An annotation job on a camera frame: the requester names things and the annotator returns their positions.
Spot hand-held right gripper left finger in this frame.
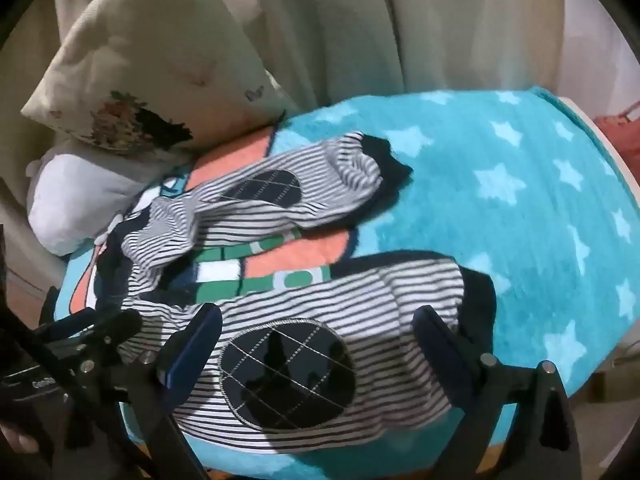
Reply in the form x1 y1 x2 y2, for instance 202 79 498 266
77 302 223 480

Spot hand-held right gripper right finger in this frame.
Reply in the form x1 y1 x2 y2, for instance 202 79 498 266
412 305 583 480

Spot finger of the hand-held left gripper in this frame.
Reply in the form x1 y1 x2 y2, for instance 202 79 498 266
32 306 98 343
80 308 143 361

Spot striped pants with navy patches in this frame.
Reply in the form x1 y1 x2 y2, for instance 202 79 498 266
97 130 496 436

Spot person's left hand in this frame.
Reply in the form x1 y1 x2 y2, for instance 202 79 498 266
0 430 41 458

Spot white plush pillow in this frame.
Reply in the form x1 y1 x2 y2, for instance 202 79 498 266
27 147 193 256

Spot teal star cartoon blanket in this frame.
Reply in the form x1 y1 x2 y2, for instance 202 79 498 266
52 87 636 471

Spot cream floral pillow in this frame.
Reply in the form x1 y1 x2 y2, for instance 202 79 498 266
21 0 301 153

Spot red cloth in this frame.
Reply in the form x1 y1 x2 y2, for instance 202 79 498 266
592 100 640 158

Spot cream curtain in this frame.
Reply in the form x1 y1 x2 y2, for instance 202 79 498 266
0 0 568 306

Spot white bed frame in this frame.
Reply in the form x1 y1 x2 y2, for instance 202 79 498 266
555 92 640 191

